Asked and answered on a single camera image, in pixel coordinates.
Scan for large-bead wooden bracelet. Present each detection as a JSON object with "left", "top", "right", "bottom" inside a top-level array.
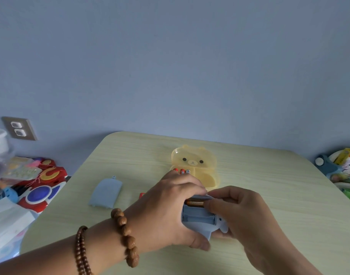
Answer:
[{"left": 110, "top": 208, "right": 140, "bottom": 269}]

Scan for blue battery cover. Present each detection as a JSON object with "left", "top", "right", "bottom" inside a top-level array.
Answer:
[{"left": 88, "top": 176, "right": 123, "bottom": 209}]

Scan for light blue plastic tub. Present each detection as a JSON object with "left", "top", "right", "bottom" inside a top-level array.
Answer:
[{"left": 0, "top": 231, "right": 27, "bottom": 267}]

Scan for light blue animal toy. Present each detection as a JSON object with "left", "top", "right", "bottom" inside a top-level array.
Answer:
[{"left": 180, "top": 194, "right": 229, "bottom": 241}]

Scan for person's left hand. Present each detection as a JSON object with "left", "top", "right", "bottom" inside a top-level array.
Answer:
[{"left": 124, "top": 170, "right": 211, "bottom": 253}]

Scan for person's left forearm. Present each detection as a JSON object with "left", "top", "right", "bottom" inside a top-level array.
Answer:
[{"left": 0, "top": 217, "right": 130, "bottom": 275}]

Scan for red blue round toy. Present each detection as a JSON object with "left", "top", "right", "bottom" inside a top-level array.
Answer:
[{"left": 17, "top": 157, "right": 68, "bottom": 214}]

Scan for colourful picture book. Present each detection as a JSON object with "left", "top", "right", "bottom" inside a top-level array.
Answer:
[{"left": 329, "top": 148, "right": 350, "bottom": 184}]

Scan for grey wall outlet white covers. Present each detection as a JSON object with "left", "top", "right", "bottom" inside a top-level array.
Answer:
[{"left": 1, "top": 116, "right": 38, "bottom": 141}]

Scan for person's right forearm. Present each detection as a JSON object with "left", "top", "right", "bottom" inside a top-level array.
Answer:
[{"left": 266, "top": 246, "right": 323, "bottom": 275}]

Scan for yellow bear storage box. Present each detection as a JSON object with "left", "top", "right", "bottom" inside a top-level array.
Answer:
[{"left": 170, "top": 144, "right": 221, "bottom": 190}]

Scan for small-bead wooden bracelet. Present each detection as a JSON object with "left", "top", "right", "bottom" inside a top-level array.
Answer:
[{"left": 74, "top": 225, "right": 94, "bottom": 275}]

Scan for white tissue pack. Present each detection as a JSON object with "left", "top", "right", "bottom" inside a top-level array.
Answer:
[{"left": 0, "top": 197, "right": 37, "bottom": 255}]

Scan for person's right hand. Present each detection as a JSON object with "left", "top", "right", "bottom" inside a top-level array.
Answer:
[{"left": 203, "top": 185, "right": 296, "bottom": 273}]

